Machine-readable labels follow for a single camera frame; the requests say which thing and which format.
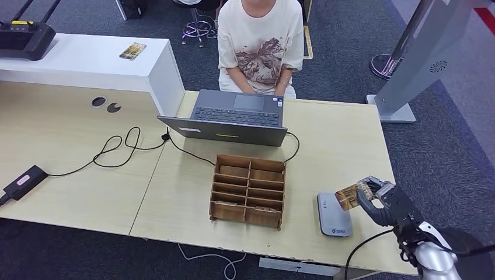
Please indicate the chrome stool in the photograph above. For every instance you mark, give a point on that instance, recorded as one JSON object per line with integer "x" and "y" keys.
{"x": 197, "y": 29}

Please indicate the golden hotel ID card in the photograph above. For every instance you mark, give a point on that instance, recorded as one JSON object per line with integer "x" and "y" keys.
{"x": 347, "y": 198}

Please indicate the chrome stanchion post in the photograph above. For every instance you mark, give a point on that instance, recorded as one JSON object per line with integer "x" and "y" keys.
{"x": 381, "y": 66}

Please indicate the red barrier belt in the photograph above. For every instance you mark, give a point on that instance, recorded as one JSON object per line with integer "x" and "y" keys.
{"x": 486, "y": 21}

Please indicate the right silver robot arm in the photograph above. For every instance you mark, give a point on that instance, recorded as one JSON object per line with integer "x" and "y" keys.
{"x": 433, "y": 259}

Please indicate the person's left forearm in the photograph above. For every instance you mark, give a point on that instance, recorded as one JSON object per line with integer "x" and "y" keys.
{"x": 284, "y": 79}

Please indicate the grey laptop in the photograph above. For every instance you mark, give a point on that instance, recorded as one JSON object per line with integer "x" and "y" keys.
{"x": 236, "y": 104}

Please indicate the grey desk foot plate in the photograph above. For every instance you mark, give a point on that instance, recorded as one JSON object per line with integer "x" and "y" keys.
{"x": 294, "y": 266}

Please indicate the black floor box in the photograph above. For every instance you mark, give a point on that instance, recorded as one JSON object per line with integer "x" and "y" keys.
{"x": 131, "y": 8}

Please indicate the black round stanchion base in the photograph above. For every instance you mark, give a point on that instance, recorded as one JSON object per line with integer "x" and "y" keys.
{"x": 475, "y": 266}

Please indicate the person's right forearm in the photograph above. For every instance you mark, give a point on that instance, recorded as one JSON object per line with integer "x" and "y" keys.
{"x": 236, "y": 79}

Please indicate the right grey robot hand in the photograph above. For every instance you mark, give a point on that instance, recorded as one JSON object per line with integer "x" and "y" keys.
{"x": 394, "y": 205}

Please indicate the black grommet cap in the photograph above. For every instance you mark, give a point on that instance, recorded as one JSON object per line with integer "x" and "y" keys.
{"x": 114, "y": 108}

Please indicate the black power adapter brick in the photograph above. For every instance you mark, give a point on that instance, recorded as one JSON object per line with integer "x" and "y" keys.
{"x": 23, "y": 183}

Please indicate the person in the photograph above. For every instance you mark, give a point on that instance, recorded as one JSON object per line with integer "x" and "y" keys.
{"x": 259, "y": 31}

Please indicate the grey card reader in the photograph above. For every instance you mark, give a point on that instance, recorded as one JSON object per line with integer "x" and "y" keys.
{"x": 332, "y": 220}

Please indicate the white counter cabinet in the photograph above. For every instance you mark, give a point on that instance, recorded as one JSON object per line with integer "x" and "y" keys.
{"x": 77, "y": 58}

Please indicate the black antenna controller unit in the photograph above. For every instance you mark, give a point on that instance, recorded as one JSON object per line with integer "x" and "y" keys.
{"x": 23, "y": 42}

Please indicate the grey kiosk stand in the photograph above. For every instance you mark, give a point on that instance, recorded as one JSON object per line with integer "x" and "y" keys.
{"x": 425, "y": 58}

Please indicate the wooden card organizer box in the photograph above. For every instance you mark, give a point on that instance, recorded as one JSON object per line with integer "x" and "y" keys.
{"x": 232, "y": 212}

